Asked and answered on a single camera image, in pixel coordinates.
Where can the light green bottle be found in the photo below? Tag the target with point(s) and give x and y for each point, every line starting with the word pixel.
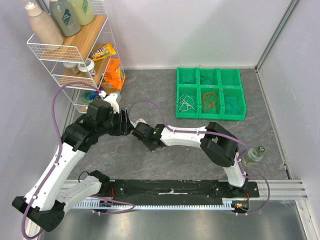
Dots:
pixel 83 10

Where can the dark green bottle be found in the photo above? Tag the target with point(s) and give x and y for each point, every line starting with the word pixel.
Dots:
pixel 65 17

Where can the clear glass bottle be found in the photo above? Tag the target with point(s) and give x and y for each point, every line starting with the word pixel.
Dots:
pixel 253 156

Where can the yellow candy bag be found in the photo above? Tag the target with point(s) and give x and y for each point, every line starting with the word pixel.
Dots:
pixel 104 52

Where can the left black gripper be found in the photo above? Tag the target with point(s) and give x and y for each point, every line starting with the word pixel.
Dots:
pixel 124 128

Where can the green six-compartment bin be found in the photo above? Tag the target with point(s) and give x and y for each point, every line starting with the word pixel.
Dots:
pixel 210 94

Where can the beige pump bottle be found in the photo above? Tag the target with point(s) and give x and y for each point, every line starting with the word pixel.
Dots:
pixel 43 26

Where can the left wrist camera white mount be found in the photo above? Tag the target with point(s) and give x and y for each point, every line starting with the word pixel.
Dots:
pixel 113 99

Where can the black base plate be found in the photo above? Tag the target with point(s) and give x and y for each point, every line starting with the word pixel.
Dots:
pixel 123 188

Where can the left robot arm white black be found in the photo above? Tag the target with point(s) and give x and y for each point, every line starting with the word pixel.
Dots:
pixel 45 204

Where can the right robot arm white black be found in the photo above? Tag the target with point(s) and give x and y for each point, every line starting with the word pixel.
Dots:
pixel 219 145

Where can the orange snack box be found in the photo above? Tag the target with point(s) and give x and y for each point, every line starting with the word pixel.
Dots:
pixel 113 76

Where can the white wire shelf rack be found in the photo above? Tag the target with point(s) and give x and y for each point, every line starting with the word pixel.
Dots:
pixel 75 50

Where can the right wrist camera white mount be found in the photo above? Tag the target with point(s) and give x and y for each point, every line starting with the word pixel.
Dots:
pixel 135 123

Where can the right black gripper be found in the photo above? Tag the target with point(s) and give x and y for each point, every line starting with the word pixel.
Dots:
pixel 139 128

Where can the slotted cable duct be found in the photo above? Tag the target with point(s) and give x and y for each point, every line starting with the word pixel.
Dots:
pixel 99 205

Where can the green blue toy car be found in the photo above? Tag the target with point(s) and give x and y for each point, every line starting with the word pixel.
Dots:
pixel 89 96

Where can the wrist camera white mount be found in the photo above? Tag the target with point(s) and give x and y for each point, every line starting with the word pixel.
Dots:
pixel 135 123
pixel 113 99

